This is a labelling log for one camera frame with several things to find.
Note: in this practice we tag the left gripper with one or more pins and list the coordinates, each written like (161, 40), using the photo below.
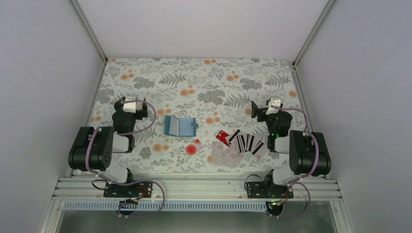
(144, 114)

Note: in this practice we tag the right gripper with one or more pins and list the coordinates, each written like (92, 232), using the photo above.
(255, 110)

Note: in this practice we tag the teal card holder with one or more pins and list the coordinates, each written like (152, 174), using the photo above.
(180, 127)

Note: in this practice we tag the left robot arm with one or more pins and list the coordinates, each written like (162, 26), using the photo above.
(93, 148)

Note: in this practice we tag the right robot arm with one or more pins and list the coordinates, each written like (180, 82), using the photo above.
(307, 151)

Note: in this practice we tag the black striped card pile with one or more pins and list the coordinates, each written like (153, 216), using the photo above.
(241, 142)

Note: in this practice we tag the red bank card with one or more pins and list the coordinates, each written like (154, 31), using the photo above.
(222, 137)

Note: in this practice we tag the floral table mat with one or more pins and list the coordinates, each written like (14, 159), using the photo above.
(216, 92)

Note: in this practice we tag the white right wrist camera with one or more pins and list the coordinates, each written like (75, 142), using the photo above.
(274, 106)

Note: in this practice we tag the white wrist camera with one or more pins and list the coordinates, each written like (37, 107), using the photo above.
(130, 104)
(274, 106)

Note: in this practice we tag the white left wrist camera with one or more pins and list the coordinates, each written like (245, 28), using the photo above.
(130, 104)

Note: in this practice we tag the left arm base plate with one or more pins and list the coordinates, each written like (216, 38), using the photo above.
(138, 190)

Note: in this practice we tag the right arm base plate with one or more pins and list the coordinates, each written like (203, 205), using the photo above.
(259, 190)

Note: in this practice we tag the aluminium rail frame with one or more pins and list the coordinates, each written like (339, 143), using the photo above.
(199, 186)

